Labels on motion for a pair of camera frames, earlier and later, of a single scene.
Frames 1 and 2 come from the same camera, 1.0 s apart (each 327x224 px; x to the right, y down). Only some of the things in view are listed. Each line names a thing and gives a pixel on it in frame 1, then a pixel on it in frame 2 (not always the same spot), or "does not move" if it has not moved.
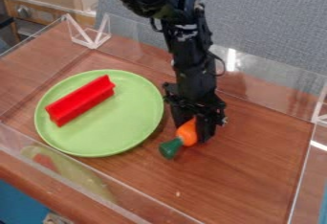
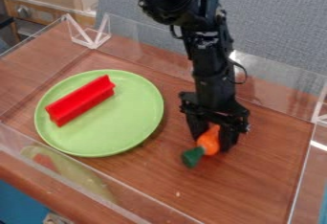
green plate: x=117 y=125 does not move
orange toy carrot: x=187 y=138 to x=209 y=145
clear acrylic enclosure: x=84 y=121 does not move
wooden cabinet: x=18 y=8 does not move
